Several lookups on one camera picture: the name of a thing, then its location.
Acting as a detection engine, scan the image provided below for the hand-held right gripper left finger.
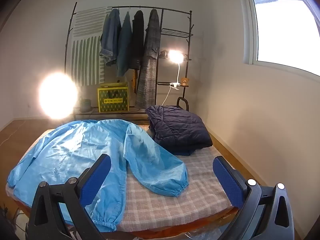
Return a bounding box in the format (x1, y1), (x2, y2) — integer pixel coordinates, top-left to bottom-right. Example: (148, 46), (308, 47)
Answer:
(26, 154), (112, 240)

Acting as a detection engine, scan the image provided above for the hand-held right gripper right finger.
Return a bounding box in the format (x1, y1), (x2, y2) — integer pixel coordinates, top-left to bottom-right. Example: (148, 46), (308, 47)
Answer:
(212, 156), (295, 240)

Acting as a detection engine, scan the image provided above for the light blue jacket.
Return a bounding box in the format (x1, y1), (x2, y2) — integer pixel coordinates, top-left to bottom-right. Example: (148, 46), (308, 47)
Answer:
(7, 119), (189, 233)

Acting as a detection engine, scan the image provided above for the black clothes rack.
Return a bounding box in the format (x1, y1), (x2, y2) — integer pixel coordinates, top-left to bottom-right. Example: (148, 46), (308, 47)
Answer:
(64, 2), (194, 120)

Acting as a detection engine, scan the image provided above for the plaid blanket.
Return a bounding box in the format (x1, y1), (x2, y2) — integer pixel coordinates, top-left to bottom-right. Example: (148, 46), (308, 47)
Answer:
(5, 124), (234, 233)

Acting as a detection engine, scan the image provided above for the potted plant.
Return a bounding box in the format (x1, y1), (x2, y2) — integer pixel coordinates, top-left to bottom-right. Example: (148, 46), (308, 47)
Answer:
(79, 98), (92, 112)

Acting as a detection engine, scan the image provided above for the navy quilted jacket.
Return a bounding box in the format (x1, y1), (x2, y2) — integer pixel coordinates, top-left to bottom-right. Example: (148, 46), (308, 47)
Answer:
(145, 105), (213, 156)

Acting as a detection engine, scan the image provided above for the yellow green patterned box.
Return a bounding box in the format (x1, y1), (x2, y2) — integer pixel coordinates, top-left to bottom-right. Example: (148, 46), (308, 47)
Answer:
(97, 81), (130, 113)

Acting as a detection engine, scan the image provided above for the grey plaid coat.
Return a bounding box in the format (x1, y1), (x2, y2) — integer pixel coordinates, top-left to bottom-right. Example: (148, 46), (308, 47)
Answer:
(135, 9), (160, 108)

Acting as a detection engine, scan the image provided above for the white clip lamp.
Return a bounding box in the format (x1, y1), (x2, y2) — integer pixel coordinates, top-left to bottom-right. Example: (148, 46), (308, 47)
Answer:
(161, 50), (187, 107)

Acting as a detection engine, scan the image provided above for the teal jacket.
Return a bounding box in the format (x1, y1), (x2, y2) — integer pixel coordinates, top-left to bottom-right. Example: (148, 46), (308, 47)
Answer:
(115, 11), (133, 77)

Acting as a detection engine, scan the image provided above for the denim jacket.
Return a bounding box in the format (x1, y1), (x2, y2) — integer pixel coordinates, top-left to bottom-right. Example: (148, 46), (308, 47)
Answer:
(99, 8), (122, 67)

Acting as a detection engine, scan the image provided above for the black coat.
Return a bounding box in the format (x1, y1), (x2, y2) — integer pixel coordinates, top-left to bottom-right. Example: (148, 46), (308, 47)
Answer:
(129, 10), (145, 70)

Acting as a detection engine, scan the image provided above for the window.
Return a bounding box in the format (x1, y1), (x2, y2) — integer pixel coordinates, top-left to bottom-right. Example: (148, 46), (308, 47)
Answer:
(244, 0), (320, 77)

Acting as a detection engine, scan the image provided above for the ring light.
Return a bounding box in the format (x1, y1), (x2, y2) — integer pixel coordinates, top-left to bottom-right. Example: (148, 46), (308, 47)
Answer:
(37, 72), (78, 120)

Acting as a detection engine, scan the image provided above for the green striped wall hanging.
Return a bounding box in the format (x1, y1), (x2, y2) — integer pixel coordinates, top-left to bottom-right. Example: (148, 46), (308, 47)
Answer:
(70, 6), (113, 87)

